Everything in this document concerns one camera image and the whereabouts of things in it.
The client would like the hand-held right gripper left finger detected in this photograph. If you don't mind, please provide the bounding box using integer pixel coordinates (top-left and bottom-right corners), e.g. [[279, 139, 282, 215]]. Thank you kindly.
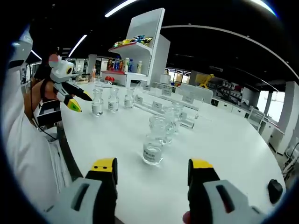
[[45, 157, 119, 224]]

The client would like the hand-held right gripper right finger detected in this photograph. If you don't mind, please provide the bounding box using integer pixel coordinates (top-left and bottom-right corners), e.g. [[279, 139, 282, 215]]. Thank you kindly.
[[187, 158, 267, 224]]

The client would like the clear glass reagent bottle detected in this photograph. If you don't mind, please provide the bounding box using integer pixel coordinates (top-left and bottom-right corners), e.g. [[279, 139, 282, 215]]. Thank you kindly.
[[142, 116, 167, 166], [91, 88, 104, 117], [172, 101, 185, 133]]

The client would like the clear acrylic reagent rack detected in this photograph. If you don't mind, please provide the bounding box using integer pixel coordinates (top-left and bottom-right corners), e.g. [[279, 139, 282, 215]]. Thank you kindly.
[[133, 80, 212, 129]]

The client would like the person's left hand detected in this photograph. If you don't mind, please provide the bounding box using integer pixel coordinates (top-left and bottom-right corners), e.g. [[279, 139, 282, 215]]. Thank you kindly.
[[45, 80, 59, 100]]

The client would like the black box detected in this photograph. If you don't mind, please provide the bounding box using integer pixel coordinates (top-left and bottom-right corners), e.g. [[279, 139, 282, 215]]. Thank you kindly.
[[37, 99, 63, 127]]

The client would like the short ceiling light strip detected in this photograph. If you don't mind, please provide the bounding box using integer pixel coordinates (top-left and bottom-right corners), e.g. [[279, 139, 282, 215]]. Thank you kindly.
[[68, 34, 87, 58]]

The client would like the white worn device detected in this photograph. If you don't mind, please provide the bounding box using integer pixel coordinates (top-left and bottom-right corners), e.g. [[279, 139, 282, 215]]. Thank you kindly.
[[9, 24, 34, 70]]

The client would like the row of drink bottles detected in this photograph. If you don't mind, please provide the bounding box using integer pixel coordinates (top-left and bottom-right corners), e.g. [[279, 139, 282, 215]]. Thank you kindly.
[[106, 56, 143, 74]]

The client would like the black rounded object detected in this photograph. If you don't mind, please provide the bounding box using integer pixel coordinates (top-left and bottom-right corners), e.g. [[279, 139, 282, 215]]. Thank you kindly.
[[268, 179, 284, 204]]

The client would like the pile of snack packets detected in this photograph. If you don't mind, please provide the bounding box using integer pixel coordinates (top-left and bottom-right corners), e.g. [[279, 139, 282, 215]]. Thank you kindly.
[[113, 35, 154, 48]]

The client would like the long ceiling light strip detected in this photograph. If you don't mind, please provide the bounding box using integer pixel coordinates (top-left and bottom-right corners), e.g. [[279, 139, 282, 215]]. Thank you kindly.
[[104, 0, 138, 18]]

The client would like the white cabinet row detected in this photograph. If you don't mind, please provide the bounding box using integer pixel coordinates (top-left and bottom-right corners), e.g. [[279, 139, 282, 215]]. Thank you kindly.
[[211, 95, 287, 156]]

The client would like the white shelf unit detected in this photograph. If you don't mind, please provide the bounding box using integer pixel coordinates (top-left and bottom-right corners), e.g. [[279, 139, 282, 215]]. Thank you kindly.
[[100, 7, 171, 88]]

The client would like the white office chair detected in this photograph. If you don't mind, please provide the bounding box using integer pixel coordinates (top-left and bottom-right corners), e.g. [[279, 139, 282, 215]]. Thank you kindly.
[[247, 106, 266, 131]]

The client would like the white low partition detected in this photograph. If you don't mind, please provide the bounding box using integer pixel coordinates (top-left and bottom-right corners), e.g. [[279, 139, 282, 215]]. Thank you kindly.
[[177, 83, 214, 104]]

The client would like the black wrist strap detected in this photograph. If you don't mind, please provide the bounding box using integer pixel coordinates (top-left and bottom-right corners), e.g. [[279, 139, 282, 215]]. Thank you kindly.
[[40, 78, 47, 100]]

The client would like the black cable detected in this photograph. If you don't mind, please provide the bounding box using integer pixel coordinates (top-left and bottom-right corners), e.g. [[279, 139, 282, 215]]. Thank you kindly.
[[27, 63, 58, 141]]

